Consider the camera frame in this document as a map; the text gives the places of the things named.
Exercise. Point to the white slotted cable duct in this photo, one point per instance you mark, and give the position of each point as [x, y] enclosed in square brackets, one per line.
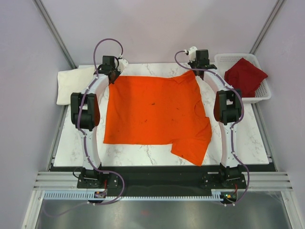
[94, 195]

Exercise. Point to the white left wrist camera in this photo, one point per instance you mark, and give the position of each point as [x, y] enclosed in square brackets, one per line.
[122, 64]

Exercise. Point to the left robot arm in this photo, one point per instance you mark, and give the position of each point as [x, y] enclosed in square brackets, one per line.
[85, 111]

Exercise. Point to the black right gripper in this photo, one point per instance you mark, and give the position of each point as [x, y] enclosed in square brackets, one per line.
[191, 63]

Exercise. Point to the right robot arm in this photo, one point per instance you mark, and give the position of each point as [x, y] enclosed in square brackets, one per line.
[228, 108]

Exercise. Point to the aluminium corner post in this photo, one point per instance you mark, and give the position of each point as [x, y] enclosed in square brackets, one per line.
[267, 25]
[55, 33]

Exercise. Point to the right aluminium corner post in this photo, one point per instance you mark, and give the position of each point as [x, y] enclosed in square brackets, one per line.
[267, 25]

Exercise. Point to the dark red t shirt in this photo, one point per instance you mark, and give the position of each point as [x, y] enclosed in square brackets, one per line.
[246, 77]

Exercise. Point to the aluminium frame rail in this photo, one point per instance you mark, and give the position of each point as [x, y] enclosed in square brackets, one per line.
[259, 181]

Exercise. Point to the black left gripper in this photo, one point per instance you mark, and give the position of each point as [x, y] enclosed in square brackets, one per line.
[118, 72]

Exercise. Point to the orange t shirt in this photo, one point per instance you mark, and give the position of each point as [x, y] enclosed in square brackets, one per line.
[148, 110]

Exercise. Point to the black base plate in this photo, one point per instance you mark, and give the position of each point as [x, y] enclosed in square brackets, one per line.
[115, 184]

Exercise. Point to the left aluminium corner post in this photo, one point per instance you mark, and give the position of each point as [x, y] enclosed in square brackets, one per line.
[55, 33]

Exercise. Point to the cream folded t shirt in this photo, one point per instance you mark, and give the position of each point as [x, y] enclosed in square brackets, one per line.
[72, 81]

